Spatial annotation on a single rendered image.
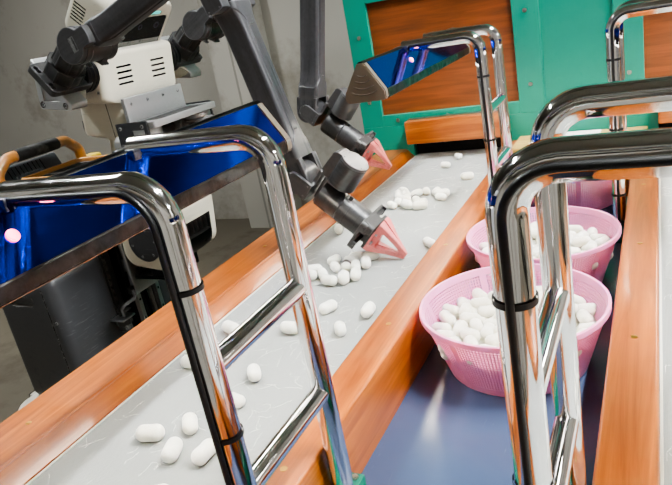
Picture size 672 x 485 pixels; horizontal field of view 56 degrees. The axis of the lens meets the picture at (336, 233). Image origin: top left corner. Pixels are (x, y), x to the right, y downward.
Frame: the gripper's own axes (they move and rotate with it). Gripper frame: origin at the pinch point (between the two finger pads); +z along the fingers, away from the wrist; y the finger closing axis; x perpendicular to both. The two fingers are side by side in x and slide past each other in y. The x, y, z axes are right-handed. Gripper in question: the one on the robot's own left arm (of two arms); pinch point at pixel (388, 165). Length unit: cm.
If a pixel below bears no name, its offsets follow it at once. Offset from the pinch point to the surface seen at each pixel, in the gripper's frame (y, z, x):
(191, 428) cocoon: -97, 11, -2
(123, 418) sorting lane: -95, 2, 8
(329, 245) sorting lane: -34.2, 3.5, 6.8
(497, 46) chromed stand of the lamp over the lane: -1.6, 6.5, -39.1
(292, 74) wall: 195, -107, 83
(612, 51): -17, 26, -53
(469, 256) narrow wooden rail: -35.4, 27.9, -11.7
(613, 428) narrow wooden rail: -89, 46, -34
